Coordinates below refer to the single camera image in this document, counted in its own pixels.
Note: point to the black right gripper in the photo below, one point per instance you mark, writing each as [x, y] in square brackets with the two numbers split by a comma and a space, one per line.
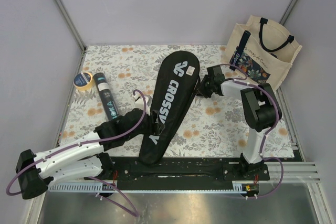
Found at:
[201, 90]

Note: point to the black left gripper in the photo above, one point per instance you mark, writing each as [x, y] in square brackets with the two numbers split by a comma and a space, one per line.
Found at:
[155, 128]

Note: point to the black Crossway racket cover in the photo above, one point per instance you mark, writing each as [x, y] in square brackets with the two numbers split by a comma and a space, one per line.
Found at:
[173, 94]

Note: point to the black Boka shuttlecock tube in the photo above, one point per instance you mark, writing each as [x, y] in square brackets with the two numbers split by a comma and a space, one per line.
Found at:
[106, 96]

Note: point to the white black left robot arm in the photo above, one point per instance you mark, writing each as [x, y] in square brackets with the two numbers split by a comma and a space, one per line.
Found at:
[85, 157]

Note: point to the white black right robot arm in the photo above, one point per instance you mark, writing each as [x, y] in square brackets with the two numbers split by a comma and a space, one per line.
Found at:
[261, 112]

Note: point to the cream canvas tote bag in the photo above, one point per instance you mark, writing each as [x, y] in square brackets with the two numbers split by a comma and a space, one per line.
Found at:
[263, 49]

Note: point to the yellow masking tape roll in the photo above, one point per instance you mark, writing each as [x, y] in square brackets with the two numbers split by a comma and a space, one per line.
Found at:
[83, 81]

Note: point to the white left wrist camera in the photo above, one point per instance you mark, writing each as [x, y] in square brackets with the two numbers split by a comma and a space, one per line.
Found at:
[138, 102]

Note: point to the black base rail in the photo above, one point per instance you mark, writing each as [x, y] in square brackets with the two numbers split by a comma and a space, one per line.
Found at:
[170, 175]

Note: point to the aluminium frame post left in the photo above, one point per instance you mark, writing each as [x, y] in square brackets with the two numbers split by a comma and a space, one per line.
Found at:
[73, 30]

